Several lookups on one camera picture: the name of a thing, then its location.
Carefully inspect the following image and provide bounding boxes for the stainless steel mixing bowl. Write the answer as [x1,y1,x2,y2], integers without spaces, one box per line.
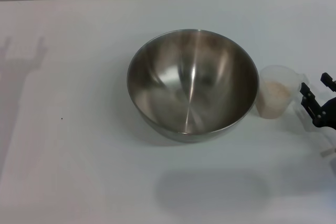
[127,28,260,144]

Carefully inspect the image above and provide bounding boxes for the translucent plastic measuring cup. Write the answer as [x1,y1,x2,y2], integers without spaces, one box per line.
[256,64,309,119]

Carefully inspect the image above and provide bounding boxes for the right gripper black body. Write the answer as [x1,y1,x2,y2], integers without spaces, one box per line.
[321,97,336,130]

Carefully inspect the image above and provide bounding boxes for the beige rice grains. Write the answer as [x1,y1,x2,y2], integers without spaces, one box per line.
[258,80,289,118]

